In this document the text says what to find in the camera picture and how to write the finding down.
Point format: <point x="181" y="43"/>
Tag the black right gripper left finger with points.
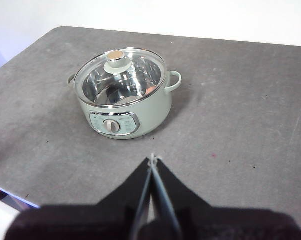
<point x="90" y="222"/>

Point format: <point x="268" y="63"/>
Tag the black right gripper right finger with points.
<point x="228" y="225"/>

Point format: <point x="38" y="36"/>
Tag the glass lid with green knob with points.
<point x="140" y="75"/>

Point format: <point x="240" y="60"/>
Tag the pale green electric pot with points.
<point x="150" y="117"/>

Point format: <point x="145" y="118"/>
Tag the white base panel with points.
<point x="0" y="217"/>

